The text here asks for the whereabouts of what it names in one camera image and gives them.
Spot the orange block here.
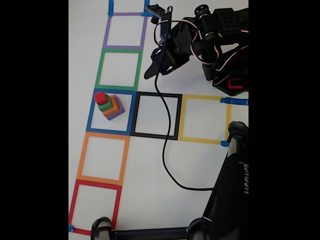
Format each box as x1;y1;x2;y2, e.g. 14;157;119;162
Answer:
101;94;121;118

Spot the purple block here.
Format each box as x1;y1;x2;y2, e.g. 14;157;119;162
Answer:
106;94;126;121

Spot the small red cube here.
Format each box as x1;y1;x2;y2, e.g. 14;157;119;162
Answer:
94;91;107;106

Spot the green block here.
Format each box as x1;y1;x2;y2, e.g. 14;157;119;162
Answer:
96;94;113;112

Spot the black square frame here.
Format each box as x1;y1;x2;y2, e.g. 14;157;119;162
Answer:
130;91;183;141

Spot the purple square frame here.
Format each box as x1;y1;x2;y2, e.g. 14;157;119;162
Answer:
102;12;148;51

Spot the green square frame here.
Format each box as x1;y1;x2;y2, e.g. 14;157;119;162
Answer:
94;48;144;91

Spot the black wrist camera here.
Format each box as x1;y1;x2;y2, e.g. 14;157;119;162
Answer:
144;4;174;25

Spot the yellow square frame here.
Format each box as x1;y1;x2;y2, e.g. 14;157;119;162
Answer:
177;94;232;146

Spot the blue square frame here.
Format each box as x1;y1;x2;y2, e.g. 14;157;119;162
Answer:
86;88;138;136

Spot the black camera cable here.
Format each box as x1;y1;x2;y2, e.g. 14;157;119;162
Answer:
154;6;221;191

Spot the orange square frame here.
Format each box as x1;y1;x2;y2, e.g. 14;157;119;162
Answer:
76;131;131;186

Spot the red square frame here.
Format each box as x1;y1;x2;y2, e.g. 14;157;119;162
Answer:
68;179;123;237

